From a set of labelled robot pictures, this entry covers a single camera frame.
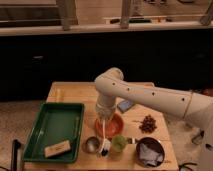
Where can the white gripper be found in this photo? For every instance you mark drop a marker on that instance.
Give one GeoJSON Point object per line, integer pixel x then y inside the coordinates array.
{"type": "Point", "coordinates": [105, 106]}

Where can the white handled dish brush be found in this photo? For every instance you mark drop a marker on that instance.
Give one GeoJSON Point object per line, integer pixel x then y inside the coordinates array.
{"type": "Point", "coordinates": [106, 144]}

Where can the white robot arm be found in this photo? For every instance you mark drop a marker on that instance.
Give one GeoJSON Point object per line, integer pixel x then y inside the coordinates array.
{"type": "Point", "coordinates": [194, 108]}

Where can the green plastic cup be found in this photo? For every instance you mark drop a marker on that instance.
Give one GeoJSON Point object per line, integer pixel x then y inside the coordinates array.
{"type": "Point", "coordinates": [119, 143]}

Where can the small metal cup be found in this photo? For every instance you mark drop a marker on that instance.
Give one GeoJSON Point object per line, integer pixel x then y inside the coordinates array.
{"type": "Point", "coordinates": [92, 144]}

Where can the blue sponge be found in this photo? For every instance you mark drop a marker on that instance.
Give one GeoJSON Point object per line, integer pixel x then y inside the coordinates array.
{"type": "Point", "coordinates": [125, 105]}

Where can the orange bowl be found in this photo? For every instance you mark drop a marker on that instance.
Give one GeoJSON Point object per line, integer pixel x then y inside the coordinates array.
{"type": "Point", "coordinates": [110, 128]}

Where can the wooden table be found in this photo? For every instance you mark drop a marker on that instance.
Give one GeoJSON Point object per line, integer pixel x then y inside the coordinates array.
{"type": "Point", "coordinates": [69, 92]}

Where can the brown pine cone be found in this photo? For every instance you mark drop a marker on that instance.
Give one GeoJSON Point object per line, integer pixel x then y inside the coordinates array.
{"type": "Point", "coordinates": [148, 125]}

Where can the green plastic tray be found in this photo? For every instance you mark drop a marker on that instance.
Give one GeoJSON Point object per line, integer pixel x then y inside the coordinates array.
{"type": "Point", "coordinates": [55, 123]}

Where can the wooden block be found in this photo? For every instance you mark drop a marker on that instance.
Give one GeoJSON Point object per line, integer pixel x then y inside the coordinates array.
{"type": "Point", "coordinates": [57, 149]}

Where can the dark metal bowl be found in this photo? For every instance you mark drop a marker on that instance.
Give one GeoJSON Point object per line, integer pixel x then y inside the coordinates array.
{"type": "Point", "coordinates": [152, 143]}

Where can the grey cloth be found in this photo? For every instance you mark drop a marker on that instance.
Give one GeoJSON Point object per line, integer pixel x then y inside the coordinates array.
{"type": "Point", "coordinates": [149, 156]}

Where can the black chair back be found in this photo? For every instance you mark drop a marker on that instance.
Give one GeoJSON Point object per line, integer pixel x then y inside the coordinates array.
{"type": "Point", "coordinates": [16, 145]}

